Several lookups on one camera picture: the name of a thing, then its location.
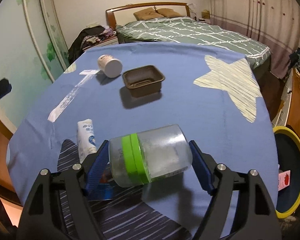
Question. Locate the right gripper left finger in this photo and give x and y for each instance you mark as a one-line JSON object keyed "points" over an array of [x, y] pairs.
{"points": [[94, 166]]}

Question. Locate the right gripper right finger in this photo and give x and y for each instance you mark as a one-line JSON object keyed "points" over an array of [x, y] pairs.
{"points": [[205, 169]]}

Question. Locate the clear jar green lid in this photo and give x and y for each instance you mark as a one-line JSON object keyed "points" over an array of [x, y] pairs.
{"points": [[145, 157]]}

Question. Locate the pink small carton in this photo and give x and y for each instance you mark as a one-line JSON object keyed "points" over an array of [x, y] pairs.
{"points": [[283, 180]]}

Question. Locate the yellow rimmed trash bin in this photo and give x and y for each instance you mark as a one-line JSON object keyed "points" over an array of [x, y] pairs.
{"points": [[288, 154]]}

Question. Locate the white blue tissue pack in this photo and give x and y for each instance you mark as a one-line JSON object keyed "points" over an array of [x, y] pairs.
{"points": [[85, 139]]}

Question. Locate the blue star tablecloth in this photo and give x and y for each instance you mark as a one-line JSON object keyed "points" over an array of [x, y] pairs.
{"points": [[223, 114]]}

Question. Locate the brown plastic food tray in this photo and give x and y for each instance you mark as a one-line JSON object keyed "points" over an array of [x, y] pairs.
{"points": [[143, 81]]}

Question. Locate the orange wooden desk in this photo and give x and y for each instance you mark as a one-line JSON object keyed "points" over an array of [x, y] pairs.
{"points": [[289, 113]]}

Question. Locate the white pill bottle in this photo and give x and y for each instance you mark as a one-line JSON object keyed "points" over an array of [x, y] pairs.
{"points": [[111, 66]]}

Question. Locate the green plaid bed quilt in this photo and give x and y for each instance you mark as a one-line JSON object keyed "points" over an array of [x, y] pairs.
{"points": [[186, 30]]}

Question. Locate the white bedside cabinet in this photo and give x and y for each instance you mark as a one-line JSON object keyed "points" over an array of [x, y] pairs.
{"points": [[112, 40]]}

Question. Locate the dark clothes on cabinet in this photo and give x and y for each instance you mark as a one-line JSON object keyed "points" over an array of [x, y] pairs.
{"points": [[91, 34]]}

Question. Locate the green leaf wardrobe door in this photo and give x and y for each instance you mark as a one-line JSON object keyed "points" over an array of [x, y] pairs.
{"points": [[33, 54]]}

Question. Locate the brown pillow right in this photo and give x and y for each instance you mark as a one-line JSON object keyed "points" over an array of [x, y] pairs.
{"points": [[168, 13]]}

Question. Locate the brown pillow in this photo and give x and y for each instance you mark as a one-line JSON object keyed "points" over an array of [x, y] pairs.
{"points": [[146, 14], [168, 13]]}

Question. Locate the brown pillow left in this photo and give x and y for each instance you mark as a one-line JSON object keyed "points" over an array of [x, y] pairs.
{"points": [[146, 14]]}

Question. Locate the striped pink white curtain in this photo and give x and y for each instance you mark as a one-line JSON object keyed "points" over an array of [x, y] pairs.
{"points": [[275, 23]]}

